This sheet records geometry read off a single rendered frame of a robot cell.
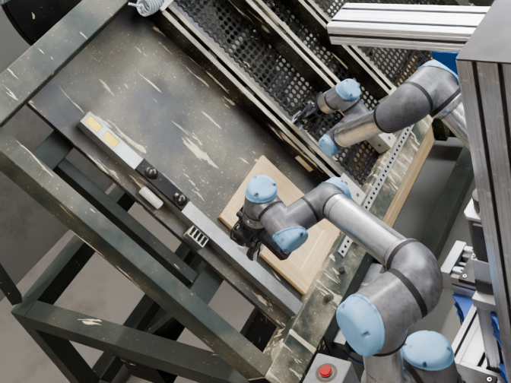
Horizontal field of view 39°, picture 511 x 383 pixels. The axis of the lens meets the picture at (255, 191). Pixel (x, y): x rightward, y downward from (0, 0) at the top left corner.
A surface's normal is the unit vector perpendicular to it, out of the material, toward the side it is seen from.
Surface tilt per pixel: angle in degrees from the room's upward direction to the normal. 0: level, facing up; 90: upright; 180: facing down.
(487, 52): 0
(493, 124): 90
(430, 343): 7
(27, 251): 90
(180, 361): 0
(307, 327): 57
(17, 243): 90
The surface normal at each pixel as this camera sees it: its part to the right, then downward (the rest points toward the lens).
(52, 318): -0.31, -0.72
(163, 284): 0.53, -0.29
